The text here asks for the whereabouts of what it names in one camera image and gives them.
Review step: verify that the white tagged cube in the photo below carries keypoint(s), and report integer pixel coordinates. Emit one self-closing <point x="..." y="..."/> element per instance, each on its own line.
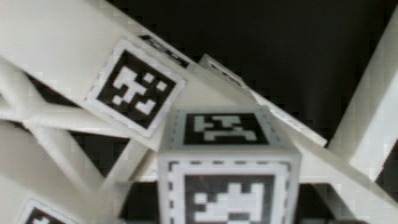
<point x="228" y="168"/>

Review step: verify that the white chair back part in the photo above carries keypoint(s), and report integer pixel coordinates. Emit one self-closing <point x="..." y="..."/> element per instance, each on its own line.
<point x="95" y="80"/>

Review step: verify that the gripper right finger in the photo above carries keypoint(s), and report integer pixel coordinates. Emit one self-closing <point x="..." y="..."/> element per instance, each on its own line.
<point x="322" y="208"/>

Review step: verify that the white U-shaped fence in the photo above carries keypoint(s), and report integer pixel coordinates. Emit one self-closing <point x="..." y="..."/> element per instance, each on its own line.
<point x="367" y="133"/>

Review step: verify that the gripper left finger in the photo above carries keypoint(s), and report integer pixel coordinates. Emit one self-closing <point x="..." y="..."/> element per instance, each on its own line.
<point x="130" y="204"/>

